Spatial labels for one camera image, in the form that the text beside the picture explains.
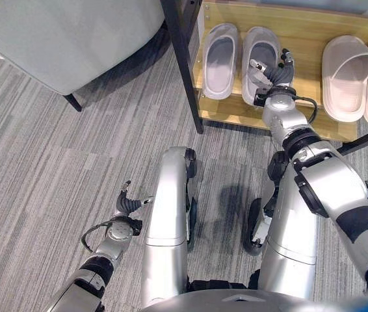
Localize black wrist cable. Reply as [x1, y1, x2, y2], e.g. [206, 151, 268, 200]
[80, 220, 115, 254]
[291, 95, 319, 125]

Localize robot torso silver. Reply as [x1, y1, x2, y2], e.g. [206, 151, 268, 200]
[140, 278, 368, 312]

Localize black metal rack frame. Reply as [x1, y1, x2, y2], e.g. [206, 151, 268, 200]
[159, 0, 368, 156]

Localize wooden shoe rack shelf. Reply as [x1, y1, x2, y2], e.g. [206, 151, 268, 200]
[191, 1, 368, 142]

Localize grey upholstered sofa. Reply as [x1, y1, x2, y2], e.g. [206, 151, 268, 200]
[0, 0, 166, 96]

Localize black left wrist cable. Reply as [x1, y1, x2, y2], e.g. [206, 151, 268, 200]
[80, 220, 115, 254]

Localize grey slipper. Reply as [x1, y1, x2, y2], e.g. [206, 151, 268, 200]
[241, 26, 284, 107]
[201, 22, 240, 100]

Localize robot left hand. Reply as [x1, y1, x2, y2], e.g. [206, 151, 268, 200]
[116, 180, 155, 216]

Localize robot left foot dark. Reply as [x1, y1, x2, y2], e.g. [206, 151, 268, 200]
[184, 148, 200, 252]

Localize robot left leg silver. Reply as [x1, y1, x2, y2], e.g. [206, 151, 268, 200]
[140, 146, 195, 309]

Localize black sofa leg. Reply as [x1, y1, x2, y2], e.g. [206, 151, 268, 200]
[62, 93, 83, 113]

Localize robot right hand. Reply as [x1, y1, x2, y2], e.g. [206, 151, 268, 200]
[250, 47, 297, 89]

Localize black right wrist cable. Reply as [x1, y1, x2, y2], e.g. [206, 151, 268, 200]
[291, 95, 319, 125]

